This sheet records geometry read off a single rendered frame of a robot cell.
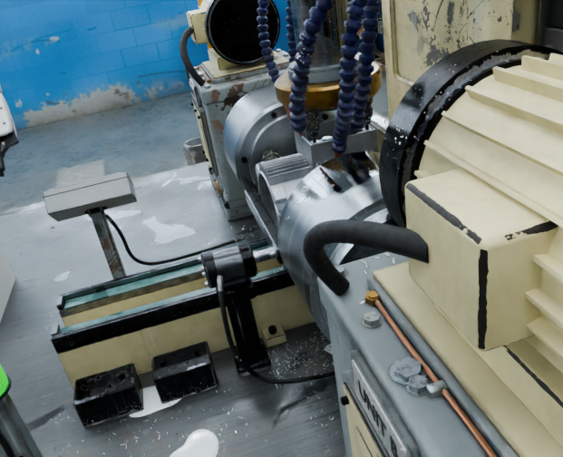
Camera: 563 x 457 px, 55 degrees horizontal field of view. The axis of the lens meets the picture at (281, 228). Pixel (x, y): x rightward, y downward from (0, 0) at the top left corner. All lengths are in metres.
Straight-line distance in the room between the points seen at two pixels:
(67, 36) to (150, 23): 0.87
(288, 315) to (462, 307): 0.73
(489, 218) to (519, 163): 0.05
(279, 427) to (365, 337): 0.45
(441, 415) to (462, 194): 0.16
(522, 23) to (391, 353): 0.67
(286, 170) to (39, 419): 0.60
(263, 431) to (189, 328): 0.24
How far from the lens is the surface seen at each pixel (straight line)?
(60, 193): 1.18
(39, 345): 1.25
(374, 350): 0.46
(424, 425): 0.40
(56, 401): 1.09
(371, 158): 0.80
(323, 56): 0.90
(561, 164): 0.33
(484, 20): 0.87
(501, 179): 0.35
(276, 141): 1.13
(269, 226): 0.93
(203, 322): 1.01
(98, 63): 6.50
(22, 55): 6.57
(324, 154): 0.94
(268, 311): 1.02
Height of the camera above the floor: 1.47
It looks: 28 degrees down
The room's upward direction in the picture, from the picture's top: 10 degrees counter-clockwise
